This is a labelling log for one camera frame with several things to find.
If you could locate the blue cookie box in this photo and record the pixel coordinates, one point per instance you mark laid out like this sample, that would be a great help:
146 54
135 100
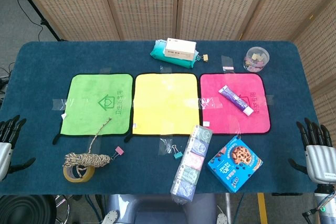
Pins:
235 165

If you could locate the purple white tube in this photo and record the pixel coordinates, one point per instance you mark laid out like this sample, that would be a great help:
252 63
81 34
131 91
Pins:
235 100

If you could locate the yellow microfiber cloth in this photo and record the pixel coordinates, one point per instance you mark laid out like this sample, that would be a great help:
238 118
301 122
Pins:
165 104

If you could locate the teal binder clip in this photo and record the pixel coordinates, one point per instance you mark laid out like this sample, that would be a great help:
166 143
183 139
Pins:
177 153

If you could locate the long clear snack pack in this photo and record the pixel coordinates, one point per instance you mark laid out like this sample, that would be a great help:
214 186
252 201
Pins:
191 162

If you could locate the white cardboard box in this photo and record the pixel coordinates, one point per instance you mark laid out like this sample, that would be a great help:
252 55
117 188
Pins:
180 49

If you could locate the black tripod stand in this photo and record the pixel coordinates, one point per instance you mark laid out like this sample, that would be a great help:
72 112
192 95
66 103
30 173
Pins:
36 9

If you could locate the woven folding screen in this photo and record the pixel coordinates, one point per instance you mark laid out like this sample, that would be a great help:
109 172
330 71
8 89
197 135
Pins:
183 3

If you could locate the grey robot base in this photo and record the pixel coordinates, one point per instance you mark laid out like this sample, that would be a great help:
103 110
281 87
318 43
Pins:
162 209

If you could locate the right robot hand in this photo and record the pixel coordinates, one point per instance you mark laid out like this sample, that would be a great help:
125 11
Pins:
320 155

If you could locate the green microfiber cloth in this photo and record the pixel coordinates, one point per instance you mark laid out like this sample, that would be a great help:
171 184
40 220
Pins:
96 104

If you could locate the yellow tape roll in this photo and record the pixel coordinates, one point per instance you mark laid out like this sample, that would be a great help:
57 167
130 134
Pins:
78 175

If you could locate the yellow binder clip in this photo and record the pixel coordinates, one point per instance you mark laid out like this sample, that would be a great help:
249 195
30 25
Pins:
204 57

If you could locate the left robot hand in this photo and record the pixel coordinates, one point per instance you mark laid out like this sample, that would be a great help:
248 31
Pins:
3 150

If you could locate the teal wet wipes pack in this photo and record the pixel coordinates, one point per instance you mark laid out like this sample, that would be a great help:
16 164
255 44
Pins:
160 53

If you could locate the pink microfiber cloth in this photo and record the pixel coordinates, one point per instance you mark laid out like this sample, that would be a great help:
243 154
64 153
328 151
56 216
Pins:
234 103

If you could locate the pink binder clip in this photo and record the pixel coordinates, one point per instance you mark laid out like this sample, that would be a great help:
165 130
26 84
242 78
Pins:
118 152

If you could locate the clear jar of clips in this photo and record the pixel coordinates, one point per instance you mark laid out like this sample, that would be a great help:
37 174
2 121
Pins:
256 59

